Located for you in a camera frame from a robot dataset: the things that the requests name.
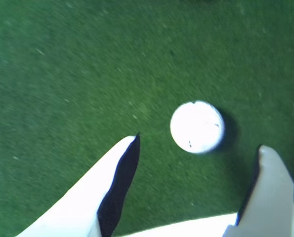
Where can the white gripper finger with black pad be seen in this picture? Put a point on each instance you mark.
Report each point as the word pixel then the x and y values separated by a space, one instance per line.
pixel 87 197

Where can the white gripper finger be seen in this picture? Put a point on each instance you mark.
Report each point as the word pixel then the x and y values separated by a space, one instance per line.
pixel 270 197

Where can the white golf ball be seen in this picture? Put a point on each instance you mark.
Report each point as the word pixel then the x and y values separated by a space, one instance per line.
pixel 197 127

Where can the long green putting mat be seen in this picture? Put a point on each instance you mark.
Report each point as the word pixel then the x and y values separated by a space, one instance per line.
pixel 87 74

